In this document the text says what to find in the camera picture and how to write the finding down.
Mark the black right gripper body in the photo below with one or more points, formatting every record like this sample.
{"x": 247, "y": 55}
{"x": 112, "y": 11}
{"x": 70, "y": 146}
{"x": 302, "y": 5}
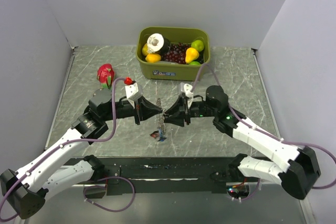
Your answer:
{"x": 200, "y": 109}

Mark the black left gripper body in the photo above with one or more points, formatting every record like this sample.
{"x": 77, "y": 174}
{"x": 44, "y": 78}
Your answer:
{"x": 136, "y": 112}

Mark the large silver toothed keyring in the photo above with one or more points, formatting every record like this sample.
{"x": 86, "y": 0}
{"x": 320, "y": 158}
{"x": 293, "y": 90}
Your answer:
{"x": 161, "y": 126}

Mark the blue tag key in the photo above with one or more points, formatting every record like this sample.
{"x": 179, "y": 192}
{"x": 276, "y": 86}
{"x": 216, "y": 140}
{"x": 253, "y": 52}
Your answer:
{"x": 162, "y": 138}

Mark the red tag key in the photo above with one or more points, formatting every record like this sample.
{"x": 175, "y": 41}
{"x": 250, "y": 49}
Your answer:
{"x": 155, "y": 134}

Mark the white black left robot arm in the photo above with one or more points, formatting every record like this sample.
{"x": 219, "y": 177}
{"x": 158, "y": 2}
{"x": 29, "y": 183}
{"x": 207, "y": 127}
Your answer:
{"x": 28, "y": 188}

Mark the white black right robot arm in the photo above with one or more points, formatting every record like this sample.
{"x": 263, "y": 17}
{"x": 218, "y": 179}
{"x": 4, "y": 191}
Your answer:
{"x": 295, "y": 169}

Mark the olive green plastic bin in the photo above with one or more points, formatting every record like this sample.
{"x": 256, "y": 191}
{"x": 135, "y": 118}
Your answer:
{"x": 167, "y": 70}

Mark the red dragon fruit toy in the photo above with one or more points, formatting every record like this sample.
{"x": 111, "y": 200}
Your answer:
{"x": 105, "y": 75}

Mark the green fruit toy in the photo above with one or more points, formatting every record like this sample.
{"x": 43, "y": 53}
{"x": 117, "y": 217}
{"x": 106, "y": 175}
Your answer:
{"x": 194, "y": 63}

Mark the orange yellow mango toy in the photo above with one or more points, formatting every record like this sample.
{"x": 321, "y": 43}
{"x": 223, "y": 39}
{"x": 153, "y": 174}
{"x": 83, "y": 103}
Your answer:
{"x": 153, "y": 58}

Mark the dark red grape bunch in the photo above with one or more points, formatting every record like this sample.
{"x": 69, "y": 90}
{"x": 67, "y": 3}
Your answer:
{"x": 176, "y": 53}

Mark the yellow pear toy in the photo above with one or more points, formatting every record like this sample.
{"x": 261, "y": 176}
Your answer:
{"x": 191, "y": 55}

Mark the yellow lemon toy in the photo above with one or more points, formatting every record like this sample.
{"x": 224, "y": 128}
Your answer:
{"x": 144, "y": 50}

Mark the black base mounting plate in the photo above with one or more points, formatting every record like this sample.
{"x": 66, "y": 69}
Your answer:
{"x": 169, "y": 175}

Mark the white black cylinder roll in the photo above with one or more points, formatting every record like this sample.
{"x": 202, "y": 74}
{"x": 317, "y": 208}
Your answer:
{"x": 157, "y": 43}

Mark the green lime toy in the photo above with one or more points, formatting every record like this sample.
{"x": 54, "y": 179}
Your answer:
{"x": 198, "y": 45}

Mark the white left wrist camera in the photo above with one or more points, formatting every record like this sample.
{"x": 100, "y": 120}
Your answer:
{"x": 133, "y": 91}

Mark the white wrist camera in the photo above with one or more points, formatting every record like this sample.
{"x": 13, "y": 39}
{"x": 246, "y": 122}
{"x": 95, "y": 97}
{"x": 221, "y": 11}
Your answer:
{"x": 133, "y": 91}
{"x": 186, "y": 92}

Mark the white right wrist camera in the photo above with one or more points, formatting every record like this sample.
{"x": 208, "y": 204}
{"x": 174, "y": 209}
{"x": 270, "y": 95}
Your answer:
{"x": 186, "y": 92}

